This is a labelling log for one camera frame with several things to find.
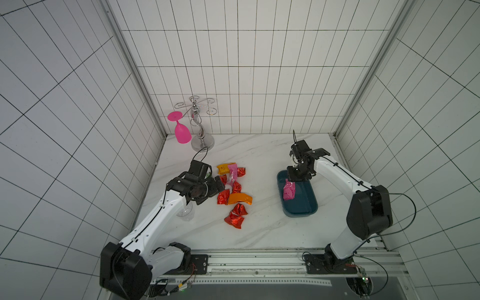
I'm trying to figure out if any chrome glass holder stand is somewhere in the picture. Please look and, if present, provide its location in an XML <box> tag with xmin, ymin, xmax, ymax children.
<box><xmin>174</xmin><ymin>96</ymin><xmax>218</xmax><ymax>152</ymax></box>

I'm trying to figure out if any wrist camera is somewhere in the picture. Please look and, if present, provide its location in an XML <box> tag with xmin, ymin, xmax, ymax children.
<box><xmin>188</xmin><ymin>159</ymin><xmax>212</xmax><ymax>180</ymax></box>
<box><xmin>290</xmin><ymin>140</ymin><xmax>311</xmax><ymax>158</ymax></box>

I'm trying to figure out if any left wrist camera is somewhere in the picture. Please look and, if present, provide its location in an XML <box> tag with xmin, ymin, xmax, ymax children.
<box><xmin>188</xmin><ymin>159</ymin><xmax>212</xmax><ymax>180</ymax></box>

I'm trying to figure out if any red tea bag bottom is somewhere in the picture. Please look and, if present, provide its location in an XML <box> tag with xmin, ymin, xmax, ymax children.
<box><xmin>224</xmin><ymin>214</ymin><xmax>245</xmax><ymax>230</ymax></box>

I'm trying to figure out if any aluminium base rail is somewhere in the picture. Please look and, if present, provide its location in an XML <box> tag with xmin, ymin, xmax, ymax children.
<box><xmin>108</xmin><ymin>247</ymin><xmax>410</xmax><ymax>288</ymax></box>

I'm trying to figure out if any yellow tea bag packet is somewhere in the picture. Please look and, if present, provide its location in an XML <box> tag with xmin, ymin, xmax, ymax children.
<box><xmin>217</xmin><ymin>162</ymin><xmax>236</xmax><ymax>176</ymax></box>

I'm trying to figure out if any orange tea bag packet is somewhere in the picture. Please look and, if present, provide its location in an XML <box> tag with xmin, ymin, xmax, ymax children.
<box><xmin>227</xmin><ymin>193</ymin><xmax>253</xmax><ymax>205</ymax></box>

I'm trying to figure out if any pink plastic wine glass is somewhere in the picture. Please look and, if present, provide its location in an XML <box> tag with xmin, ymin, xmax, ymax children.
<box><xmin>167</xmin><ymin>111</ymin><xmax>192</xmax><ymax>145</ymax></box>

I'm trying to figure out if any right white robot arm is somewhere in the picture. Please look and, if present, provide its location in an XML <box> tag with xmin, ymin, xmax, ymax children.
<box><xmin>287</xmin><ymin>140</ymin><xmax>393</xmax><ymax>271</ymax></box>

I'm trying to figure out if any pink tea bag packet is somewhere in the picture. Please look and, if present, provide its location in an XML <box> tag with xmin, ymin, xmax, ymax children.
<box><xmin>282</xmin><ymin>179</ymin><xmax>296</xmax><ymax>201</ymax></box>
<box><xmin>227</xmin><ymin>163</ymin><xmax>238</xmax><ymax>187</ymax></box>

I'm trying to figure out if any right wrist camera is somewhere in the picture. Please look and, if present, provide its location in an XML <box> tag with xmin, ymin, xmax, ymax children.
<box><xmin>290</xmin><ymin>140</ymin><xmax>311</xmax><ymax>158</ymax></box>

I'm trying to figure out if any clear plastic cup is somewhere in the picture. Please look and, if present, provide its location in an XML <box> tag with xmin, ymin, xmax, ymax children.
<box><xmin>177</xmin><ymin>202</ymin><xmax>195</xmax><ymax>222</ymax></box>

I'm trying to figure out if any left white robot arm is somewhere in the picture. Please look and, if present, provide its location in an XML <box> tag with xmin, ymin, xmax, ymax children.
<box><xmin>99</xmin><ymin>172</ymin><xmax>225</xmax><ymax>300</ymax></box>

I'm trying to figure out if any teal storage box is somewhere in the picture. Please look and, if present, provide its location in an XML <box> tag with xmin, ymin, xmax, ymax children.
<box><xmin>277</xmin><ymin>170</ymin><xmax>318</xmax><ymax>218</ymax></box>

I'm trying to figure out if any red tea bag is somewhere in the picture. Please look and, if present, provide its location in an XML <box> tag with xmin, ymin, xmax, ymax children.
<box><xmin>217</xmin><ymin>189</ymin><xmax>230</xmax><ymax>205</ymax></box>
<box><xmin>237</xmin><ymin>167</ymin><xmax>246</xmax><ymax>178</ymax></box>
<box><xmin>232</xmin><ymin>181</ymin><xmax>242</xmax><ymax>194</ymax></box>
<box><xmin>219</xmin><ymin>174</ymin><xmax>228</xmax><ymax>185</ymax></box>
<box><xmin>232</xmin><ymin>203</ymin><xmax>248</xmax><ymax>216</ymax></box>
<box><xmin>224</xmin><ymin>214</ymin><xmax>245</xmax><ymax>230</ymax></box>

